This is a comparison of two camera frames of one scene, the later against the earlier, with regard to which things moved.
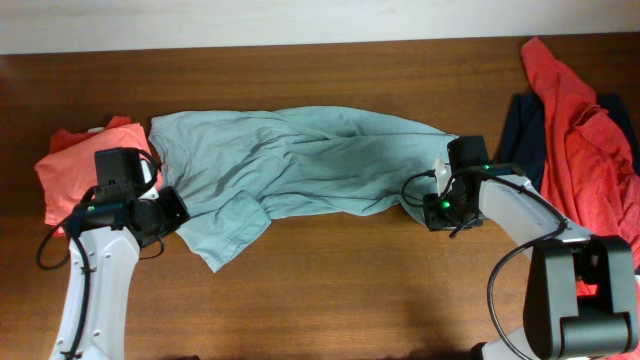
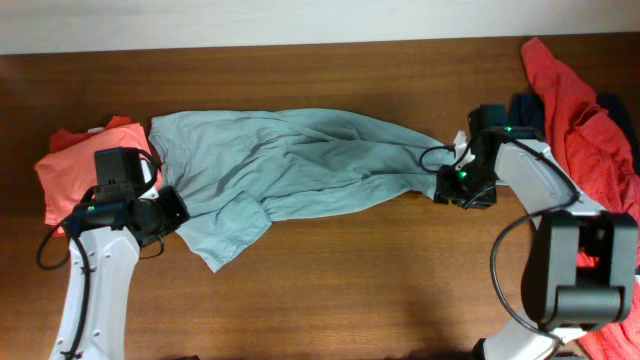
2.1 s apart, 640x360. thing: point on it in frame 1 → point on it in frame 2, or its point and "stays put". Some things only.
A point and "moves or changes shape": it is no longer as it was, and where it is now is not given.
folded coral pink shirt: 68,177 stays put
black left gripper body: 169,213 stays put
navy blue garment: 523,139 stays put
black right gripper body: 445,212 → 469,185
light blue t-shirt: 236,171 moves or changes shape
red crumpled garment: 588,167 stays put
